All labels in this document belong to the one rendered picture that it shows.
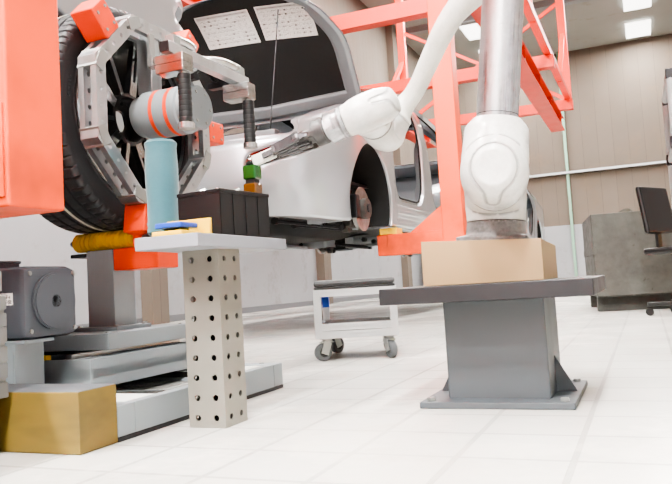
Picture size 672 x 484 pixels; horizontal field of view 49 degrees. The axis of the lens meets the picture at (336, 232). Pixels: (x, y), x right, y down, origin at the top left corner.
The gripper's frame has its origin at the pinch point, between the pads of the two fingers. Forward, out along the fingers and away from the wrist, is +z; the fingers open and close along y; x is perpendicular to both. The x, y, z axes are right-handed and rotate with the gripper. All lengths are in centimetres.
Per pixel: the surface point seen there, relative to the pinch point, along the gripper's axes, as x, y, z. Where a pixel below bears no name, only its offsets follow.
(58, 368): 40, 34, 59
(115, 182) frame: -4.3, 19.4, 36.6
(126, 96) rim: -32.9, 4.7, 33.8
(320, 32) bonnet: -163, -305, 37
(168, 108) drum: -20.6, 11.6, 18.4
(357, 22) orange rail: -284, -592, 54
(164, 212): 9.3, 20.1, 24.5
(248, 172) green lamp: 5.2, 9.4, 2.3
